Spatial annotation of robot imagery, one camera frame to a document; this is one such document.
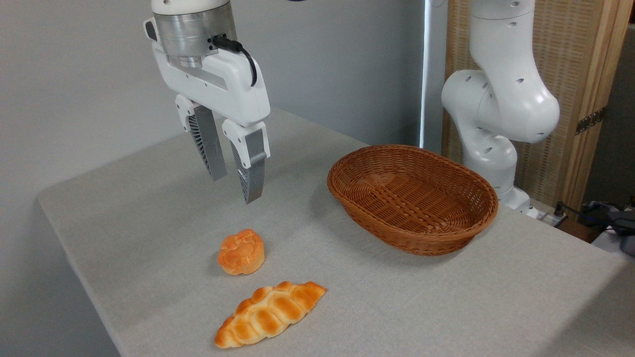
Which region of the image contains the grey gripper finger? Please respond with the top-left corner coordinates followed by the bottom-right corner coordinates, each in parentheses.
top-left (221, 119), bottom-right (271, 205)
top-left (175, 94), bottom-right (228, 182)

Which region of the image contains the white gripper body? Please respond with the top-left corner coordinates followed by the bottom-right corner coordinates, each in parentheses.
top-left (143, 18), bottom-right (271, 128)

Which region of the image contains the round orange bread roll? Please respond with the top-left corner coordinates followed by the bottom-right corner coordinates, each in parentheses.
top-left (217, 228), bottom-right (266, 276)

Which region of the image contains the long braided bread loaf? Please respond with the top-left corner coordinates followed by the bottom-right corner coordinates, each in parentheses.
top-left (213, 281), bottom-right (328, 349)

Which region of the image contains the brown wicker basket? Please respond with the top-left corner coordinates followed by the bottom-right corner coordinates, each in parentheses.
top-left (326, 144), bottom-right (500, 257)

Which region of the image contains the grey tablecloth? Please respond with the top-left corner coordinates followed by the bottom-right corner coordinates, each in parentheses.
top-left (36, 105), bottom-right (635, 357)

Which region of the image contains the white power strip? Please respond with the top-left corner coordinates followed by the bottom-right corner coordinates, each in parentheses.
top-left (535, 209), bottom-right (569, 228)

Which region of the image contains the brown wooden box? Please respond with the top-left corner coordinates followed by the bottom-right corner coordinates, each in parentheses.
top-left (558, 218), bottom-right (605, 244)

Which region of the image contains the metal screen hinge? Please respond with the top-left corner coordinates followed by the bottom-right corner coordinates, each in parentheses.
top-left (575, 106), bottom-right (607, 136)

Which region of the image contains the wooden folding screen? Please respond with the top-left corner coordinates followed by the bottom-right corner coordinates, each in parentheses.
top-left (441, 0), bottom-right (635, 215)

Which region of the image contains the dark grey background device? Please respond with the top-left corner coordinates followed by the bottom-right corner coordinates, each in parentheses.
top-left (580, 200), bottom-right (635, 257)

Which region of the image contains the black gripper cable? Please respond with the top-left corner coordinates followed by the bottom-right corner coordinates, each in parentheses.
top-left (212, 34), bottom-right (258, 88)

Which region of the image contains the white upright post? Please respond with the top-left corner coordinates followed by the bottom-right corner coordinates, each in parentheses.
top-left (419, 0), bottom-right (448, 154)

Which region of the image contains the black background cable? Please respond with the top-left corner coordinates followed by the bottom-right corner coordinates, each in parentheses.
top-left (555, 200), bottom-right (635, 230)

